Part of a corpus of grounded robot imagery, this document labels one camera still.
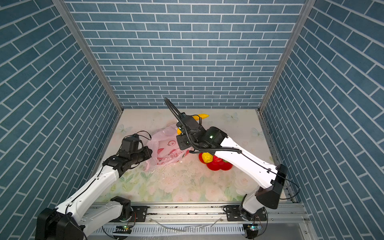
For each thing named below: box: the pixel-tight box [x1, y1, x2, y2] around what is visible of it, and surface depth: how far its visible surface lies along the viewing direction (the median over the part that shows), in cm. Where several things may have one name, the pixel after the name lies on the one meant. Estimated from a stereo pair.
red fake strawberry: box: [212, 155, 225, 165], surface depth 91 cm
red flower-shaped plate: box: [198, 152, 233, 171], surface depth 90 cm
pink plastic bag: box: [145, 124, 191, 172], surface depth 93 cm
